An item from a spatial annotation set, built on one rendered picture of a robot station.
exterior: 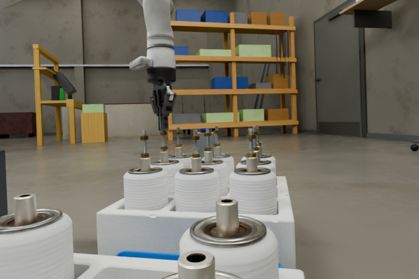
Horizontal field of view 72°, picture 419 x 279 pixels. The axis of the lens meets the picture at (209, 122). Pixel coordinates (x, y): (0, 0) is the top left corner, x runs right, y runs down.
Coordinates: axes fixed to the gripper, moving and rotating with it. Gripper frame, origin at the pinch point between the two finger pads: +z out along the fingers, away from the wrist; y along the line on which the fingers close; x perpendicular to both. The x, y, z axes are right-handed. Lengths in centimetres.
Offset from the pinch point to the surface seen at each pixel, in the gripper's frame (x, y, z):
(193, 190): 2.4, -20.5, 13.4
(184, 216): 5.1, -21.8, 17.6
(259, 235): 12, -51, 10
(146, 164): 8.1, -9.7, 8.9
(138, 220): 12.2, -15.3, 18.8
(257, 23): -363, 375, -190
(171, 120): -190, 423, -1
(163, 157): 0.5, -1.0, 8.9
